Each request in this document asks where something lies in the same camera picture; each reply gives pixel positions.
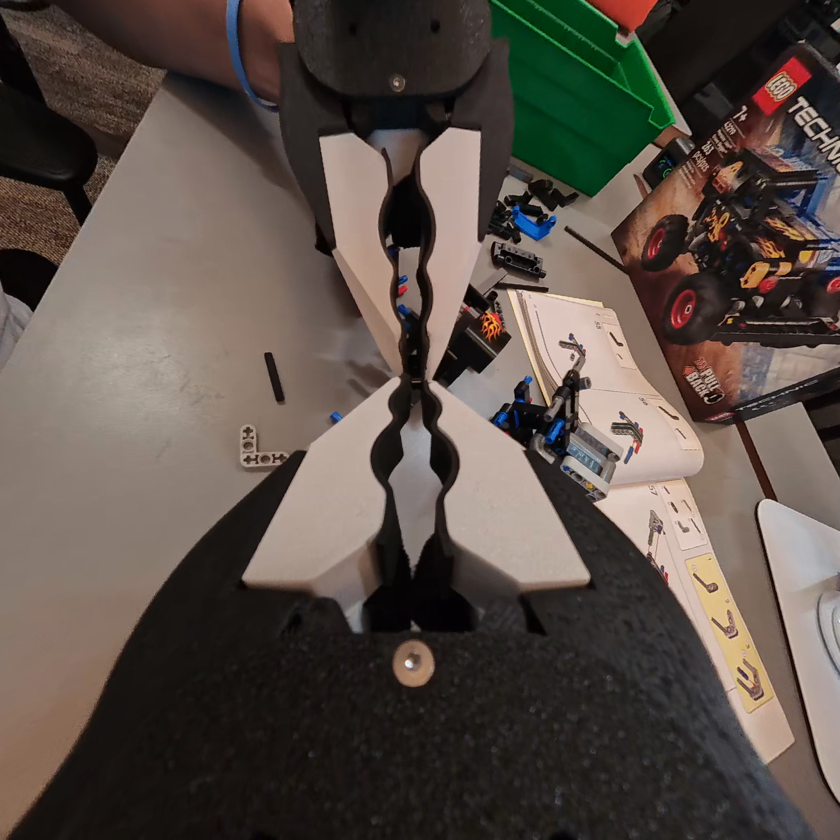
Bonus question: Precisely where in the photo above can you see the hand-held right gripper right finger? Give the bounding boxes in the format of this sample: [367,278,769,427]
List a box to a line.
[412,382,592,631]

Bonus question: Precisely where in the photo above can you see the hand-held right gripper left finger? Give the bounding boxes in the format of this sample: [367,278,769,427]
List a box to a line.
[241,376,416,634]

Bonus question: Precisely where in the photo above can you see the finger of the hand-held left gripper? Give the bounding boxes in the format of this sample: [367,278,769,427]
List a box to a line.
[412,126,490,382]
[318,133,411,378]

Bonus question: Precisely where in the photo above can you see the light grey L-shaped toy beam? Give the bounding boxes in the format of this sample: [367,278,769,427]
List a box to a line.
[236,424,291,469]

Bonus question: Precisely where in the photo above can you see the pile of Lego parts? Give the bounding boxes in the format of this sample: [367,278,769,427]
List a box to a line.
[386,243,514,389]

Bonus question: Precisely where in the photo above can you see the person's left forearm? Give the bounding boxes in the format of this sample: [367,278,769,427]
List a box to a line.
[56,0,293,111]

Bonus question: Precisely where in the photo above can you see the monster truck toy set box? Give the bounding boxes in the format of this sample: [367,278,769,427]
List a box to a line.
[610,42,840,426]

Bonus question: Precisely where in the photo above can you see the blue toy panel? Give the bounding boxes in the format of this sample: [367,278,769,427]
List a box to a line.
[511,205,559,242]

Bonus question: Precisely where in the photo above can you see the toy chassis with grey motor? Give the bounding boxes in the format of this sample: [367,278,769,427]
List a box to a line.
[491,367,626,505]

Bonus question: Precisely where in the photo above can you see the long black toy axle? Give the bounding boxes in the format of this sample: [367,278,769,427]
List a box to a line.
[563,226,630,271]

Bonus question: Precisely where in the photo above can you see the blue wristband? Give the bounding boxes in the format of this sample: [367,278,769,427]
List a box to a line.
[225,0,281,112]

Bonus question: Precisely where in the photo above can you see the stacked green plastic bins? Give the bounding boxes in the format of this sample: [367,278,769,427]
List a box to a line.
[489,0,677,198]

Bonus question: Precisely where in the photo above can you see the building instruction booklet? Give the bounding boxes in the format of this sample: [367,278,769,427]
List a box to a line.
[507,289,796,765]

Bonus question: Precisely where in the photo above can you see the black device lit screen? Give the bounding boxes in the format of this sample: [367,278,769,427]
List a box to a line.
[642,136,698,193]

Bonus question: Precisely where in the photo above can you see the black office chair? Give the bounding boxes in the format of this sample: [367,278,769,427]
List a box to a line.
[0,13,99,312]

